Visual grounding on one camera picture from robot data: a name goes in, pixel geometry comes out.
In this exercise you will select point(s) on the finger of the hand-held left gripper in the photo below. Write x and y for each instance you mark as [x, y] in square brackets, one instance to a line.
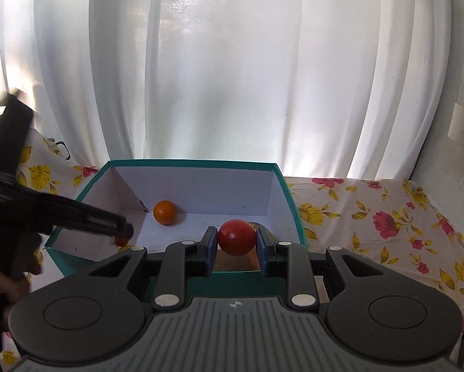
[80, 217]

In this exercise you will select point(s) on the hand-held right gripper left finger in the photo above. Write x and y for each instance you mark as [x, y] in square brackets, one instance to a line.
[210, 250]

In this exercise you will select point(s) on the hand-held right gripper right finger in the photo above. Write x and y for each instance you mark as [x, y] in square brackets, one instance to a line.
[261, 250]

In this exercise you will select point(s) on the red cherry tomato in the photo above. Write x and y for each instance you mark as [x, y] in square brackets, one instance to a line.
[236, 236]
[121, 241]

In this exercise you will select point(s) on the teal cardboard box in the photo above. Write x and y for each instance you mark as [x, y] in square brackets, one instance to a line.
[201, 193]

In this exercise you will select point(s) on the small orange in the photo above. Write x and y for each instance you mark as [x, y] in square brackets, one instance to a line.
[165, 212]

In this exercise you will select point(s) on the person's left hand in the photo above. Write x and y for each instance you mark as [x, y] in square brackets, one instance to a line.
[3, 285]

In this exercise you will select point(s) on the floral tablecloth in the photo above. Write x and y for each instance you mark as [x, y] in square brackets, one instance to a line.
[371, 240]

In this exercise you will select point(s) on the white curtain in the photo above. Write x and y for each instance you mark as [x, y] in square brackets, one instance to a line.
[232, 66]

